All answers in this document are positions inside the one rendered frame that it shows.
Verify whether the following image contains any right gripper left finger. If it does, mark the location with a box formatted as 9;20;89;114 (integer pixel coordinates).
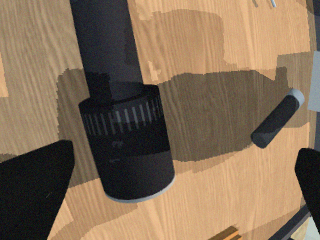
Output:
0;140;75;240

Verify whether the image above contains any black flashlight with grey head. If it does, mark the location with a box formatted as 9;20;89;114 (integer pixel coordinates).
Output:
250;89;305;149

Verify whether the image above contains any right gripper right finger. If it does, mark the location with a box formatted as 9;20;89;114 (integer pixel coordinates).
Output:
295;148;320;235

